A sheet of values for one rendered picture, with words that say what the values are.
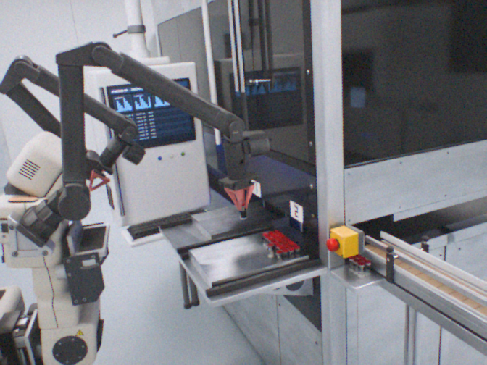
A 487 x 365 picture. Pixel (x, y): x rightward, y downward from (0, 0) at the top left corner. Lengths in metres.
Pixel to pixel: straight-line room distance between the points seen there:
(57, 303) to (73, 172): 0.47
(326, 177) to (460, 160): 0.55
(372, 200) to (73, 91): 0.95
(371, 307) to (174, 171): 1.15
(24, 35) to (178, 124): 4.67
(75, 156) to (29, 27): 5.55
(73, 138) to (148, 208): 1.12
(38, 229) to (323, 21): 0.93
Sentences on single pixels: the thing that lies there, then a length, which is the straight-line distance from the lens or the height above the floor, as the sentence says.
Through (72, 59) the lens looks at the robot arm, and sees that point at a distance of 1.11.
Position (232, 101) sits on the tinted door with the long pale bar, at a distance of 1.96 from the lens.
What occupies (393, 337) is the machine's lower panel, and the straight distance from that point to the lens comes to 1.79.
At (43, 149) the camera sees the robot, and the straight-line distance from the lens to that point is 1.33.
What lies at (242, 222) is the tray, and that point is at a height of 0.88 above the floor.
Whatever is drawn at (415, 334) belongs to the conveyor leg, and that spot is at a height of 0.71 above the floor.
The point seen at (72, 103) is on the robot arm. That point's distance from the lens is 1.13.
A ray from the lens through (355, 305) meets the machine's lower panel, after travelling 1.59.
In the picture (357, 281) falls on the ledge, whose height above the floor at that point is 0.88.
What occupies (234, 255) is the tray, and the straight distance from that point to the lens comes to 1.57.
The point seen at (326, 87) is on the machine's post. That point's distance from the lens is 1.29.
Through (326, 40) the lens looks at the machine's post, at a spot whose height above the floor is 1.59.
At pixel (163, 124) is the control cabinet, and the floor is 1.27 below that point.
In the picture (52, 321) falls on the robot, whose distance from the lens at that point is 1.50.
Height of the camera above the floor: 1.57
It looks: 17 degrees down
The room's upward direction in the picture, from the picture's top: 5 degrees counter-clockwise
